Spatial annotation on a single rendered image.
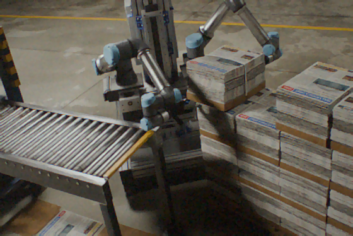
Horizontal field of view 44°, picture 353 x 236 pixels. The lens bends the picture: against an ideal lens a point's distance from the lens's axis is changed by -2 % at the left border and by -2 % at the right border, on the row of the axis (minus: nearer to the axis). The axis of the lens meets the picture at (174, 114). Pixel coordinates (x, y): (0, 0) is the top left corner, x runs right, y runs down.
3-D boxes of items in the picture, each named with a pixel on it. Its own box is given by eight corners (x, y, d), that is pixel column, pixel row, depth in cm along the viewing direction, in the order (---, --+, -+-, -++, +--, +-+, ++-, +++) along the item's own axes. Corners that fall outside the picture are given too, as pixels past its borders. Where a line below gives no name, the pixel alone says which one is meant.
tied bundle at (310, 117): (316, 100, 241) (317, 62, 230) (366, 115, 221) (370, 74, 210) (275, 129, 221) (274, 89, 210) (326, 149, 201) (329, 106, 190)
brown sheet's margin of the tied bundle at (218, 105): (204, 91, 267) (204, 84, 266) (242, 103, 248) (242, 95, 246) (186, 98, 257) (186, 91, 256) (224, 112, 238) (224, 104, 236)
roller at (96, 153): (129, 131, 253) (126, 123, 251) (78, 179, 219) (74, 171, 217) (123, 132, 256) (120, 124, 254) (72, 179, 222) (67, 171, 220)
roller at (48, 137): (77, 122, 272) (75, 115, 270) (24, 165, 238) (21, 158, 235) (72, 121, 275) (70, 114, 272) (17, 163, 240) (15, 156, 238)
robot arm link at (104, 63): (115, 71, 296) (137, 56, 246) (94, 78, 291) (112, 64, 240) (109, 55, 296) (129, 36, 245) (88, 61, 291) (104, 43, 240)
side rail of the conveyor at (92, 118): (163, 144, 251) (160, 125, 245) (159, 149, 247) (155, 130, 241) (5, 112, 315) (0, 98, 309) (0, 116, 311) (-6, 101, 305)
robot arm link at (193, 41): (184, 58, 296) (182, 39, 290) (191, 50, 307) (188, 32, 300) (201, 58, 292) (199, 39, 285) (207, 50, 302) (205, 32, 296)
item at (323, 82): (318, 62, 229) (318, 60, 229) (369, 75, 210) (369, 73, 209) (276, 89, 210) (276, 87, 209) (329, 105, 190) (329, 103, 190)
